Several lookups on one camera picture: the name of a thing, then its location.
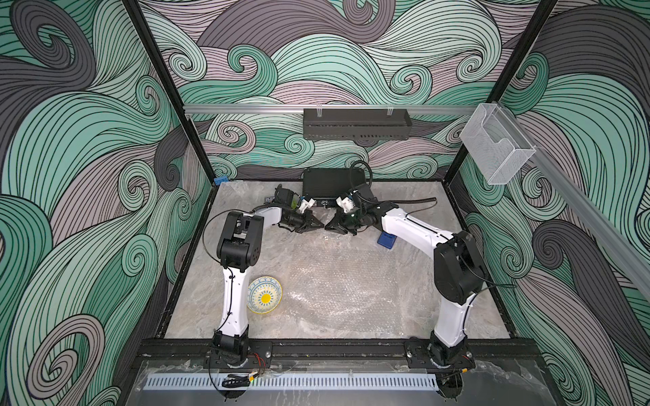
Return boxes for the black wall shelf tray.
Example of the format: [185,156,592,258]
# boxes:
[302,108,413,142]

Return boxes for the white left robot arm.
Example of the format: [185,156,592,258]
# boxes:
[211,203,324,364]

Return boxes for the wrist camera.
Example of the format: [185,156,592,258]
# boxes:
[296,197,316,214]
[335,196,356,214]

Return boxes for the clear acrylic wall holder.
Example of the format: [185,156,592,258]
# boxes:
[460,103,536,185]

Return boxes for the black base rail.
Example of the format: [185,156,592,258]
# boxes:
[136,338,541,371]

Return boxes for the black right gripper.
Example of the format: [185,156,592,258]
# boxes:
[323,208,366,235]

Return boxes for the blue tape dispenser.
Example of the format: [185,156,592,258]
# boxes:
[377,232,397,250]

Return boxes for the blue toy brick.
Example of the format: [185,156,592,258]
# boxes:
[213,176,230,186]

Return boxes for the black hard case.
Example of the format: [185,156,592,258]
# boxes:
[301,168,366,208]

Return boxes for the white slotted cable duct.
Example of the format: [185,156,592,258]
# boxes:
[142,372,438,392]

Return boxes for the yellow centre patterned bowl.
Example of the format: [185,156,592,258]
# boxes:
[247,276,283,315]

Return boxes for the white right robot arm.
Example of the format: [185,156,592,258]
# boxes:
[325,202,487,366]

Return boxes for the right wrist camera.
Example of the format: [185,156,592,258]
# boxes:
[335,196,356,214]

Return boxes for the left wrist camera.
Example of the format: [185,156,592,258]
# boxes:
[296,197,316,214]

